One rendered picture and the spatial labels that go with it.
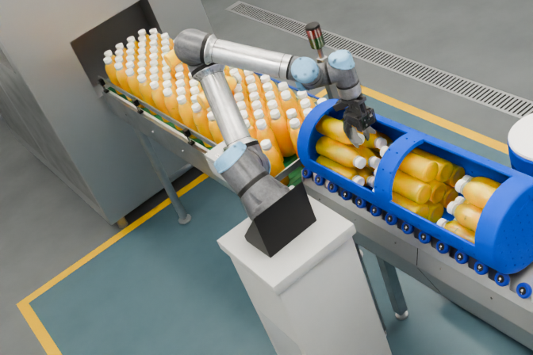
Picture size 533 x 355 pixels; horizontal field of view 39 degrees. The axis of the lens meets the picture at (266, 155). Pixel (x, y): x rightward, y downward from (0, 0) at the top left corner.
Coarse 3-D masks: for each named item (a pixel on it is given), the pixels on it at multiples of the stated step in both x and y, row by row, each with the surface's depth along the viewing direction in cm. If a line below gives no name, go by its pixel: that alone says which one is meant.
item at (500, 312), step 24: (312, 192) 283; (360, 216) 263; (384, 216) 255; (360, 240) 280; (384, 240) 255; (432, 240) 240; (408, 264) 251; (432, 264) 238; (432, 288) 262; (456, 288) 232; (480, 288) 224; (480, 312) 239; (504, 312) 218; (528, 312) 211; (528, 336) 217
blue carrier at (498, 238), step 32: (384, 128) 266; (384, 160) 234; (448, 160) 245; (480, 160) 218; (352, 192) 252; (384, 192) 233; (512, 192) 202; (416, 224) 228; (480, 224) 204; (512, 224) 204; (480, 256) 209; (512, 256) 209
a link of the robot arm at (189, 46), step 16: (192, 32) 231; (176, 48) 234; (192, 48) 229; (208, 48) 228; (224, 48) 227; (240, 48) 226; (256, 48) 227; (192, 64) 238; (208, 64) 233; (224, 64) 230; (240, 64) 227; (256, 64) 225; (272, 64) 224; (288, 64) 222; (304, 64) 219; (304, 80) 220
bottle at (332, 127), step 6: (324, 120) 264; (330, 120) 262; (336, 120) 261; (318, 126) 266; (324, 126) 263; (330, 126) 261; (336, 126) 259; (342, 126) 257; (324, 132) 264; (330, 132) 261; (336, 132) 258; (342, 132) 256; (336, 138) 259; (342, 138) 256; (348, 144) 258
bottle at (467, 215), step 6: (456, 204) 220; (462, 204) 218; (468, 204) 217; (456, 210) 218; (462, 210) 216; (468, 210) 215; (474, 210) 214; (480, 210) 214; (456, 216) 218; (462, 216) 216; (468, 216) 214; (474, 216) 213; (462, 222) 216; (468, 222) 214; (474, 222) 212; (468, 228) 216; (474, 228) 213
